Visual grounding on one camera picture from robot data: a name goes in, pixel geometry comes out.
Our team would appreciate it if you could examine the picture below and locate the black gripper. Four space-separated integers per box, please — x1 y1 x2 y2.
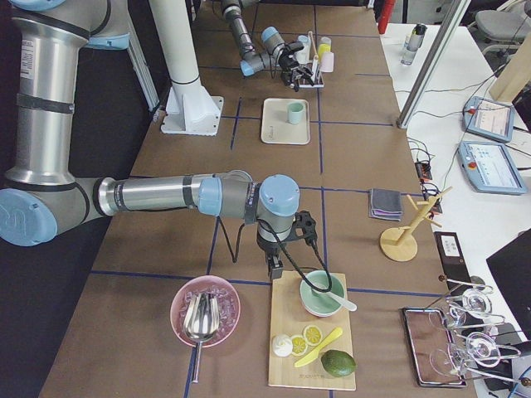
278 53 315 92
265 248 284 280

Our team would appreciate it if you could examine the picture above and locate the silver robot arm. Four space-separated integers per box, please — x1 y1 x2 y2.
1 1 307 279
221 1 315 92

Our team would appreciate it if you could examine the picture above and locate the green ceramic bowl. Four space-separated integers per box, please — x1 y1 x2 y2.
300 270 345 317

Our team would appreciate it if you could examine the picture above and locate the white plastic spoon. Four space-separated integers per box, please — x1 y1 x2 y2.
311 284 358 312

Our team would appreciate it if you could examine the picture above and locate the lower lemon slice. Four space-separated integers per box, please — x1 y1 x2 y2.
290 334 309 357

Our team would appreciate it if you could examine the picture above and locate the white cup rack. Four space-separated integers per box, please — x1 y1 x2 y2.
299 31 324 89

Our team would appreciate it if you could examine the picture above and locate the office chair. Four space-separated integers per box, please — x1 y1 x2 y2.
468 1 530 55

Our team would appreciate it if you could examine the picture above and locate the wooden mug tree stand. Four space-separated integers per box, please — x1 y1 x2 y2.
379 187 452 262

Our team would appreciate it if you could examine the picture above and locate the white cup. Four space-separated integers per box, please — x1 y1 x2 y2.
295 35 310 65

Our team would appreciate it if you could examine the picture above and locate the beige plastic tray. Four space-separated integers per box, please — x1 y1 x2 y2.
261 98 310 145

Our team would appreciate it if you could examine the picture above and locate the aluminium frame post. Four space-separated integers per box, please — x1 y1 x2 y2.
397 0 470 129

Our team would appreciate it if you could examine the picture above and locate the green cup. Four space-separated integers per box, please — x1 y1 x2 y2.
286 101 305 125

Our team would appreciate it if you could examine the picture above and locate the bamboo cutting board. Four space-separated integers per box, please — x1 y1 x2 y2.
267 269 358 391

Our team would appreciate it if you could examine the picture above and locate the clear water bottle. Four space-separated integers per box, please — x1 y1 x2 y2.
401 23 427 66

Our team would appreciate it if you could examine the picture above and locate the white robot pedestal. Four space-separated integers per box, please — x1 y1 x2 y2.
149 0 224 136

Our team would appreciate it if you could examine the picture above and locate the lemon slice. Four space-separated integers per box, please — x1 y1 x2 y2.
290 334 309 357
302 324 324 347

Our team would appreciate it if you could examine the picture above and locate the wine glass rack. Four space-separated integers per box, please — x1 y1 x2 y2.
423 275 522 380

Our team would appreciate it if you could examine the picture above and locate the green avocado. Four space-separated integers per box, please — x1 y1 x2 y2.
320 350 358 377

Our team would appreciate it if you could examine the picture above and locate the metal ice scoop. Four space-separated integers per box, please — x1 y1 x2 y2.
183 293 220 383

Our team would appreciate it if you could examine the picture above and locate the folded grey cloth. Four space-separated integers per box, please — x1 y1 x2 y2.
368 188 402 221

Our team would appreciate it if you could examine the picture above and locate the lower teach pendant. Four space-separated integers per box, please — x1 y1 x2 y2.
458 141 528 196

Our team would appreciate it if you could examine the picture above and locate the yellow cup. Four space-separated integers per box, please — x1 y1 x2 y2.
317 36 331 58

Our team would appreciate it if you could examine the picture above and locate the upper lemon slice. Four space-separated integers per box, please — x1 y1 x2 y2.
302 324 324 347

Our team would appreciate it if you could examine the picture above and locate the yellow plastic knife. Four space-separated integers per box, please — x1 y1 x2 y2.
294 327 343 368

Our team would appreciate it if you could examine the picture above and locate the pink bowl with ice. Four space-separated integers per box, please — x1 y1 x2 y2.
170 275 241 347

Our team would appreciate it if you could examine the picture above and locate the upper teach pendant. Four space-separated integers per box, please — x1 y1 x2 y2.
463 96 515 143

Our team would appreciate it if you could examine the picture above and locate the teach pendant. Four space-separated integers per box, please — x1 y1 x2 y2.
458 141 528 196
463 96 515 143

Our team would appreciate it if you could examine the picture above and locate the reflective metal tray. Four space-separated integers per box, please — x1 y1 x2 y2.
401 307 467 389

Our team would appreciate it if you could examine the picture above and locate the black box with label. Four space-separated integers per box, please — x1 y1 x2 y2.
434 231 470 282

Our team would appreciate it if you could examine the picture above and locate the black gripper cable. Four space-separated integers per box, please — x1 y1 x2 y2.
217 215 334 294

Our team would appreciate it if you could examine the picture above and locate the pink cup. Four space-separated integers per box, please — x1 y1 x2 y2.
319 51 334 73

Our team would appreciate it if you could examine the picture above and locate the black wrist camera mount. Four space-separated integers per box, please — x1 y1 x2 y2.
288 211 318 248

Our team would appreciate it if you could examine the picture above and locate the small circuit board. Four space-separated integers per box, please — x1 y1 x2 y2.
415 161 432 182

